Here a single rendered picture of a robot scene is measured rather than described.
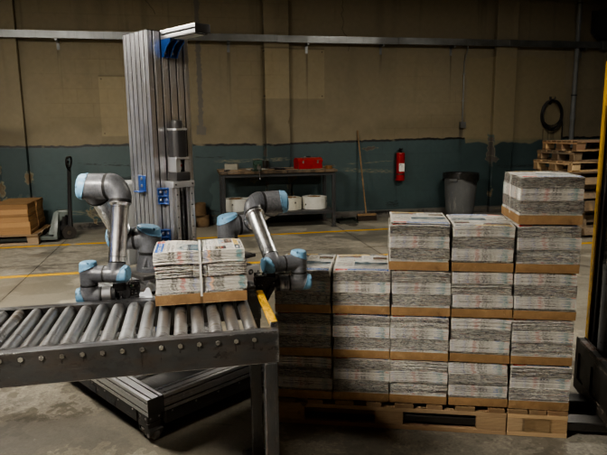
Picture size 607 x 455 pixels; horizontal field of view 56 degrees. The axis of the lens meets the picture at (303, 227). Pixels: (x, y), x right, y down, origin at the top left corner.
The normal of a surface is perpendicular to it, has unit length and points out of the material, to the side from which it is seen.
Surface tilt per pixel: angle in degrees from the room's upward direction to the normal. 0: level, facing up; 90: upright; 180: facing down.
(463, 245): 90
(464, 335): 89
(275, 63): 90
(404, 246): 90
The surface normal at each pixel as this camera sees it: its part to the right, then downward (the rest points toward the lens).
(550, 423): -0.13, 0.17
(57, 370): 0.20, 0.17
